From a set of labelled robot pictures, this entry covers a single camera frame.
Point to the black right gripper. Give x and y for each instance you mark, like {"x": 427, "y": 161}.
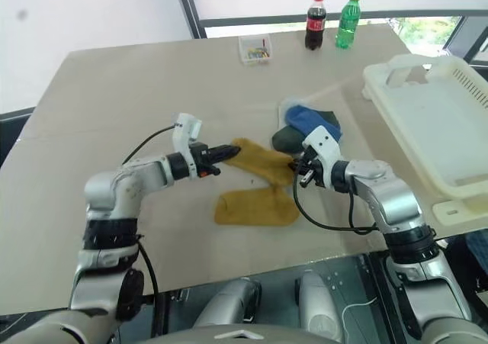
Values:
{"x": 312, "y": 170}

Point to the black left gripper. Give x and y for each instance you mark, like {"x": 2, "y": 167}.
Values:
{"x": 204, "y": 162}

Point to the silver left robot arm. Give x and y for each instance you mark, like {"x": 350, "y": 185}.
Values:
{"x": 122, "y": 191}

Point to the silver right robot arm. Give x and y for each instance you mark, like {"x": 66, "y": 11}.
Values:
{"x": 392, "y": 199}

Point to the clear box with coloured pieces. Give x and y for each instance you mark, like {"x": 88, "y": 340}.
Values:
{"x": 255, "y": 50}

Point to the white plastic basket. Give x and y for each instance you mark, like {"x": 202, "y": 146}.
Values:
{"x": 427, "y": 130}

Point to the dark green cloth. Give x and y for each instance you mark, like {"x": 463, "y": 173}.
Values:
{"x": 286, "y": 140}

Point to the silver right robot thigh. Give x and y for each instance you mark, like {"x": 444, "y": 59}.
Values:
{"x": 314, "y": 302}

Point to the silver robot thigh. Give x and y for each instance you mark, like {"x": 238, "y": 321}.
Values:
{"x": 228, "y": 302}
{"x": 314, "y": 302}

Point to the cola bottle red cap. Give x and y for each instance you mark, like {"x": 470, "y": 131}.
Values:
{"x": 314, "y": 25}

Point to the silver left robot thigh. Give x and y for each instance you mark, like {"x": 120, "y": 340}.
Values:
{"x": 228, "y": 302}

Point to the green soda bottle yellow cap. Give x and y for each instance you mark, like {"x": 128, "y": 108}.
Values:
{"x": 347, "y": 25}

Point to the grey robot torso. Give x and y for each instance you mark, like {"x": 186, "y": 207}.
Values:
{"x": 236, "y": 334}

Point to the dark furniture beside table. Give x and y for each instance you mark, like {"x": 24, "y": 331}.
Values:
{"x": 13, "y": 130}

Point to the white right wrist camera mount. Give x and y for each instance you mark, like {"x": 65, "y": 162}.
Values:
{"x": 324, "y": 145}

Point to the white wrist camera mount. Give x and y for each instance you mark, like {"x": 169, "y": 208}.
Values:
{"x": 185, "y": 130}
{"x": 324, "y": 145}

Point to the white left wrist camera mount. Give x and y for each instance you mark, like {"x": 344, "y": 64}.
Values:
{"x": 185, "y": 130}

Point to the metal table bracket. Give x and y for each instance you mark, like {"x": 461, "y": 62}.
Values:
{"x": 184, "y": 295}

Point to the dark window frame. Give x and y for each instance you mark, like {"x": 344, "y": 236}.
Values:
{"x": 188, "y": 8}

